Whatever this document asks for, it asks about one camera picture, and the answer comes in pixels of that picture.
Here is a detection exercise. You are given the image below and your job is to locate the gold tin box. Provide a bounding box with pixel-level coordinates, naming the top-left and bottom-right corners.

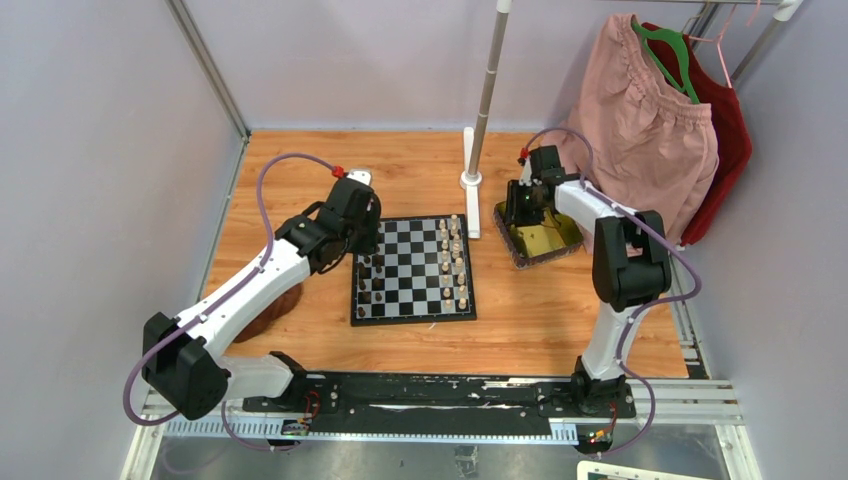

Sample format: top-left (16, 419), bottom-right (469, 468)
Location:
top-left (493, 201), bottom-right (584, 270)

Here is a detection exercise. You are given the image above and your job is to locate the black white chess board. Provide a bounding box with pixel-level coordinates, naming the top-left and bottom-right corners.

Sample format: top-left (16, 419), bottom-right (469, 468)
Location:
top-left (350, 213), bottom-right (477, 327)

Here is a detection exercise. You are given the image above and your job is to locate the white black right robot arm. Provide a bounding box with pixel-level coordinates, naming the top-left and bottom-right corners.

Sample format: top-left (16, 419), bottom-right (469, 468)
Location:
top-left (504, 146), bottom-right (671, 418)

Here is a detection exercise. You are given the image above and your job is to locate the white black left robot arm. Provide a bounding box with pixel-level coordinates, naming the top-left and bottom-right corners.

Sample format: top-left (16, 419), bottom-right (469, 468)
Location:
top-left (140, 169), bottom-right (381, 420)

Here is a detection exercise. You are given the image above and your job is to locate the white clothes rack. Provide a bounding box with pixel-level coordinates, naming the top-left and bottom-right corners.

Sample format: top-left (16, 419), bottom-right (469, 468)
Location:
top-left (460, 0), bottom-right (806, 240)

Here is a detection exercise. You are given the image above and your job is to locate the brown cloth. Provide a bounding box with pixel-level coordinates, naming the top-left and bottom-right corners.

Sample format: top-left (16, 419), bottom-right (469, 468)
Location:
top-left (233, 284), bottom-right (303, 343)

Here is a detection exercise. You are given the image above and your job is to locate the pink garment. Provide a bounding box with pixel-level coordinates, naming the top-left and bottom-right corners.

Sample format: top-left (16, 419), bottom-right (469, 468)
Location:
top-left (542, 14), bottom-right (719, 244)

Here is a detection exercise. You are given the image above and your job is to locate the green clothes hanger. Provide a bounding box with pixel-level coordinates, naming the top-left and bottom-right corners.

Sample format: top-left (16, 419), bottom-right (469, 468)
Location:
top-left (630, 21), bottom-right (702, 106)

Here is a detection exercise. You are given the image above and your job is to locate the red garment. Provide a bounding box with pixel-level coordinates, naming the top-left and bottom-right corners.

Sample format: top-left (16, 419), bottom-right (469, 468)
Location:
top-left (629, 19), bottom-right (752, 246)

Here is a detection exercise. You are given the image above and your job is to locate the pink clothes hanger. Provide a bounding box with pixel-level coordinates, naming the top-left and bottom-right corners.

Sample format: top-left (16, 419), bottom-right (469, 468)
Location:
top-left (684, 1), bottom-right (763, 89)

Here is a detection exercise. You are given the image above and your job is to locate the white tablet corner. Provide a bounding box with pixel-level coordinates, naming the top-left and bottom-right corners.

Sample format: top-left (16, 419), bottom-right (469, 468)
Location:
top-left (576, 460), bottom-right (706, 480)

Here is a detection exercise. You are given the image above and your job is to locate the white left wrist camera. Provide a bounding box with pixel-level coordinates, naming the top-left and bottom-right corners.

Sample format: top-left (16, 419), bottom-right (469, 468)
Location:
top-left (332, 166), bottom-right (373, 186)

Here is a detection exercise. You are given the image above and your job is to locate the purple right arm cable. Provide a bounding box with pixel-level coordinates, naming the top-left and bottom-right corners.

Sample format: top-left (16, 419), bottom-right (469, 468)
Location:
top-left (517, 127), bottom-right (702, 458)

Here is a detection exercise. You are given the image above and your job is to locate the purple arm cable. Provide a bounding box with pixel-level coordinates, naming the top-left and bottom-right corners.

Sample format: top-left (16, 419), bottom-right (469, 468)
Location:
top-left (517, 127), bottom-right (702, 458)
top-left (123, 152), bottom-right (346, 454)

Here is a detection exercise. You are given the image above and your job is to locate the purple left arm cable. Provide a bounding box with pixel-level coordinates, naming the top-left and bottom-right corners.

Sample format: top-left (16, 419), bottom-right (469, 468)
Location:
top-left (123, 152), bottom-right (346, 454)

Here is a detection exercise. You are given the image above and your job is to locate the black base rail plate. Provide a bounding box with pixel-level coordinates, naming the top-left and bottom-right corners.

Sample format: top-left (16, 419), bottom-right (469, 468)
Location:
top-left (241, 371), bottom-right (636, 437)

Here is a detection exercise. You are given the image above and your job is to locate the aluminium frame post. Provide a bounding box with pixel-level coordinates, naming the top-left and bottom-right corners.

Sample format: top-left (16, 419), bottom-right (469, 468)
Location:
top-left (164, 0), bottom-right (251, 144)

